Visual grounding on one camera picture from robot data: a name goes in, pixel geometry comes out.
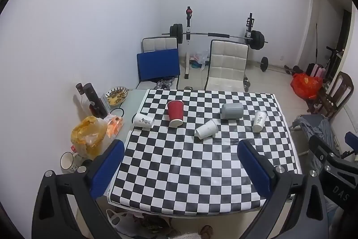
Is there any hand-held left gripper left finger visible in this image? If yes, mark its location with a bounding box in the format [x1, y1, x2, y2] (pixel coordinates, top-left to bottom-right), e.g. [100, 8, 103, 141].
[32, 140, 125, 239]

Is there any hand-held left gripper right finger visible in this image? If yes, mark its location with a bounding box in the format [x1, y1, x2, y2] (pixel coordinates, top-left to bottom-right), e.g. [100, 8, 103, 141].
[237, 140, 329, 239]

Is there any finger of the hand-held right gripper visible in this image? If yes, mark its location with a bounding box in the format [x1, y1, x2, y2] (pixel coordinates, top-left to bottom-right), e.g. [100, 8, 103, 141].
[340, 131, 358, 162]
[308, 135, 342, 172]

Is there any plain white paper cup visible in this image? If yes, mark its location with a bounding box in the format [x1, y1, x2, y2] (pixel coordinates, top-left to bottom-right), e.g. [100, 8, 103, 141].
[195, 119, 219, 140]

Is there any tall printed white paper cup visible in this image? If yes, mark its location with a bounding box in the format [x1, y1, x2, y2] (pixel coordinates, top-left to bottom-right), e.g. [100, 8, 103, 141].
[252, 111, 267, 132]

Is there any wide printed white paper cup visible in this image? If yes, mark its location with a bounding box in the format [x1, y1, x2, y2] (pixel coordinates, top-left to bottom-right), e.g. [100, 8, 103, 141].
[132, 113, 155, 129]

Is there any grey plastic cup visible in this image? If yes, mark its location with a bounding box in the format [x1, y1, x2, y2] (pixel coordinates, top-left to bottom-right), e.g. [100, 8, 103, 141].
[221, 103, 243, 120]

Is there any red paper cup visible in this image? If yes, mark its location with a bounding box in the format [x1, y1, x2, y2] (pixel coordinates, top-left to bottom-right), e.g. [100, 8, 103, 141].
[167, 100, 185, 127]

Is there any grey cloth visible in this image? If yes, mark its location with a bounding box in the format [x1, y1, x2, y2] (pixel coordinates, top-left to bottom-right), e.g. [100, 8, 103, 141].
[296, 114, 341, 157]

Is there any white ceramic mug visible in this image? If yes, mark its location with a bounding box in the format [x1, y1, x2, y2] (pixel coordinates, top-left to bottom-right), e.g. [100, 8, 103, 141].
[60, 151, 82, 174]

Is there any yellow plastic bag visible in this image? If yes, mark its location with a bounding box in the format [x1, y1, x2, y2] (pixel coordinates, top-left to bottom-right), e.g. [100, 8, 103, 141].
[70, 116, 108, 160]

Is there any orange snack packet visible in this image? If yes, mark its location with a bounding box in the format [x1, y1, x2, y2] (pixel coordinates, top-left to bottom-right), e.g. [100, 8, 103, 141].
[105, 114, 124, 139]

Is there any dark wooden chair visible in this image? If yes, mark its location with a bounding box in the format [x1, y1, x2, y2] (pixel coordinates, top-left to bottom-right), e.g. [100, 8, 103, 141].
[306, 71, 354, 120]

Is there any red plastic bag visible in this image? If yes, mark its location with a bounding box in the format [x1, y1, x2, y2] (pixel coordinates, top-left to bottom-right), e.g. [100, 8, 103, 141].
[290, 73, 324, 100]

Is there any black electric grinder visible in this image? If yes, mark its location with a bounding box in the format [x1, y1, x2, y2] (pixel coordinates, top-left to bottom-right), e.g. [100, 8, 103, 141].
[75, 83, 108, 118]

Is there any patterned bowl with food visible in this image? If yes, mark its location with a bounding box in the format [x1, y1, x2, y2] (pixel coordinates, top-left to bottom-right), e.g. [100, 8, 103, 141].
[105, 86, 129, 107]

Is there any black white checkered mat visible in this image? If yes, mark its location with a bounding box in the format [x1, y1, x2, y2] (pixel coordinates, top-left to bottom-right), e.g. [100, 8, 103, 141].
[108, 88, 303, 219]

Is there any pink suitcase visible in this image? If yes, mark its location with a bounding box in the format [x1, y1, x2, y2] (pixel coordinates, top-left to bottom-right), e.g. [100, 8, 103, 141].
[306, 62, 326, 79]

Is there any brown slipper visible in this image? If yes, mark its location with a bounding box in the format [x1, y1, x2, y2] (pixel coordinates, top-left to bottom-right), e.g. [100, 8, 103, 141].
[200, 225, 214, 239]

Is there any black kick scooter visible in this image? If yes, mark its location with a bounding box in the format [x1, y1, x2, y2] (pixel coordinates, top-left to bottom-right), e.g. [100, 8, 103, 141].
[325, 46, 346, 80]

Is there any small black dumbbell bar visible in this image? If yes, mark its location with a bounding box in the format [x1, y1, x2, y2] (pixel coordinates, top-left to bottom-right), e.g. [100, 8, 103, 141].
[260, 57, 303, 75]

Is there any black long stick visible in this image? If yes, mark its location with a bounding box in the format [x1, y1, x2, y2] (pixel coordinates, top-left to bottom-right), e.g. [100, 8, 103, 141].
[315, 22, 320, 64]

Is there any white quilted swivel chair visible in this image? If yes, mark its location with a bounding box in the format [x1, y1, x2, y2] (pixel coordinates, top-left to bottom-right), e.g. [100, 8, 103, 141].
[204, 40, 251, 92]

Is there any blue board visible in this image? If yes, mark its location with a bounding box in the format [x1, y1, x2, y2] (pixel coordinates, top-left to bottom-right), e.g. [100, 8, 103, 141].
[136, 49, 181, 82]

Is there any barbell with black plates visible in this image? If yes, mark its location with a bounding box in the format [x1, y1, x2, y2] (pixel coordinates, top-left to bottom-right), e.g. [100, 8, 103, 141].
[162, 23, 269, 50]

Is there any clear plastic bag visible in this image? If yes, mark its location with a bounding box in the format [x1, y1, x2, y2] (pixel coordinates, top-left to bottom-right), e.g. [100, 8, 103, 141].
[190, 50, 210, 71]

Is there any white barbell rack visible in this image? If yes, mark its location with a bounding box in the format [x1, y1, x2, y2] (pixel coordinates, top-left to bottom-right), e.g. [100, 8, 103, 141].
[179, 6, 256, 80]

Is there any white door frame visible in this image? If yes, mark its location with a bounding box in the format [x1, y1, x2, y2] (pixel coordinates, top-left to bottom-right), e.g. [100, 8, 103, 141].
[296, 0, 353, 75]

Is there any white chair with black frame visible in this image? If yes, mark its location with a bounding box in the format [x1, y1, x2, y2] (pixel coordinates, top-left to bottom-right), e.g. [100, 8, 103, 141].
[136, 37, 179, 90]

